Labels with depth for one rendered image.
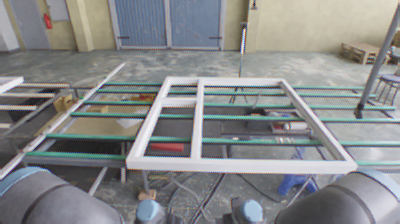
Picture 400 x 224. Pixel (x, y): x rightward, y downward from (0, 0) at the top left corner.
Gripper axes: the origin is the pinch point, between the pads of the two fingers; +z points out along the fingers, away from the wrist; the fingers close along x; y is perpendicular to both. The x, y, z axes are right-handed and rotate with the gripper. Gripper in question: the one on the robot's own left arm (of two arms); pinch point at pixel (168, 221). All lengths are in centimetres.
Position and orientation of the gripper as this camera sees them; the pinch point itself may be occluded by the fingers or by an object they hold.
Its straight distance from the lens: 131.8
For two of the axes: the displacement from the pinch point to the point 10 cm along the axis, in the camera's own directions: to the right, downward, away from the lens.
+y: 1.1, -7.8, 6.2
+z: 1.7, 6.3, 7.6
